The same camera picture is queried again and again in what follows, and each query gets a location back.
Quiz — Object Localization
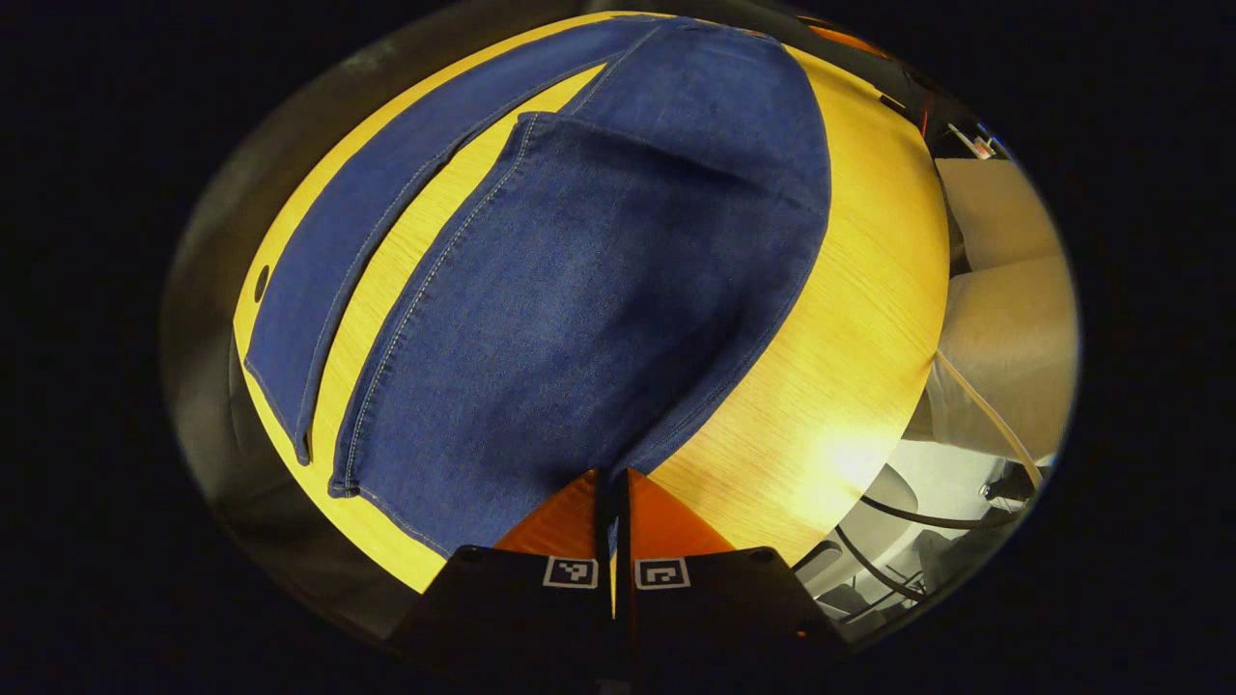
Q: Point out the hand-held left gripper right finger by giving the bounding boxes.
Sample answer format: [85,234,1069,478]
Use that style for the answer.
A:
[616,468,849,677]

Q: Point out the blue denim jeans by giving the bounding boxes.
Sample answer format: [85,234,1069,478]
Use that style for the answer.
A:
[243,14,833,559]

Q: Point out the white cable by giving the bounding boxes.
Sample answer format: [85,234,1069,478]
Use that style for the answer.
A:
[932,349,1046,491]

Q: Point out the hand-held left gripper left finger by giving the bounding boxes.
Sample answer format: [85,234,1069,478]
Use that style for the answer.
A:
[386,469,616,677]

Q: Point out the black office chair base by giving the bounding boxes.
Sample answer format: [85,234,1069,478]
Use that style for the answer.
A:
[797,461,1034,628]

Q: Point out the person's beige trousers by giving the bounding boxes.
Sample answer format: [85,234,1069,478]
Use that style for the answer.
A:
[913,157,1080,462]

